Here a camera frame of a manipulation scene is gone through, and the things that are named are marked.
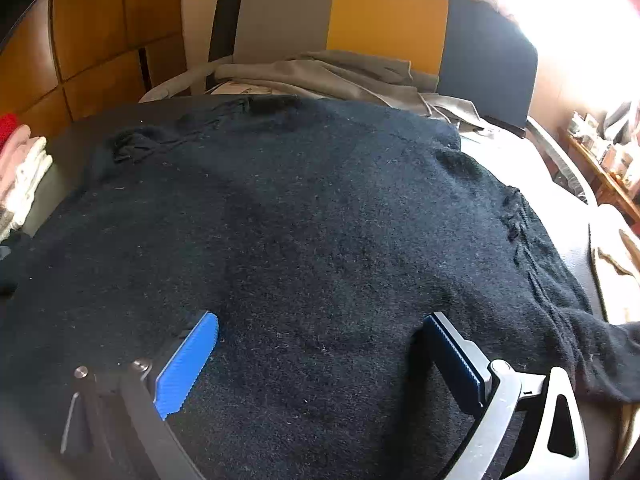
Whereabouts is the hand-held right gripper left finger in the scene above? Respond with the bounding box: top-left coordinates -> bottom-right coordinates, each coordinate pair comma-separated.
60,310 -> 221,480

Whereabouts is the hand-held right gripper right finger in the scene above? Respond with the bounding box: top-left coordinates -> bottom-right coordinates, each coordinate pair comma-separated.
420,311 -> 593,480

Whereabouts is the black knit sweater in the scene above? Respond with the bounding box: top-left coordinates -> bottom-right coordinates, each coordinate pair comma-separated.
0,94 -> 640,480

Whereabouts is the pile of grey clothes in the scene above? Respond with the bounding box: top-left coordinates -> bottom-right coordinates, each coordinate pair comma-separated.
202,50 -> 493,133

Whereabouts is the beige cloth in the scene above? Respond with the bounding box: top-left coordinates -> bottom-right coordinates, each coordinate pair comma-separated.
589,204 -> 640,326

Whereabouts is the wooden shelf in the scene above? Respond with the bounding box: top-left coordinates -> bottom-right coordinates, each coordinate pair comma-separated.
565,130 -> 640,223

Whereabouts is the white folded cloth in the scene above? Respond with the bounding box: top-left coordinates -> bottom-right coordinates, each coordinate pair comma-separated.
0,137 -> 54,241

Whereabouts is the clutter of small shelf things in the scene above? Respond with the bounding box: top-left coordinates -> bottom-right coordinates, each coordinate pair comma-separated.
569,101 -> 640,186

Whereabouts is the pink folded cloth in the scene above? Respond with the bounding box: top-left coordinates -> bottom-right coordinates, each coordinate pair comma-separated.
0,125 -> 33,197

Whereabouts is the red folded cloth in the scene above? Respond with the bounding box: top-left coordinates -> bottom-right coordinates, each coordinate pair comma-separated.
0,112 -> 19,155

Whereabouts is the black rolled mat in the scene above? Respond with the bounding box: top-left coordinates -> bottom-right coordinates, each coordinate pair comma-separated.
207,0 -> 259,94

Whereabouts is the grey yellow blue headboard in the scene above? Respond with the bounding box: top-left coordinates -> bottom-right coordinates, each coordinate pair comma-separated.
234,0 -> 540,135

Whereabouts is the wooden wardrobe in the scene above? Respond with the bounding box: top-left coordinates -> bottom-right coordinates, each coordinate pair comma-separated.
0,0 -> 190,140

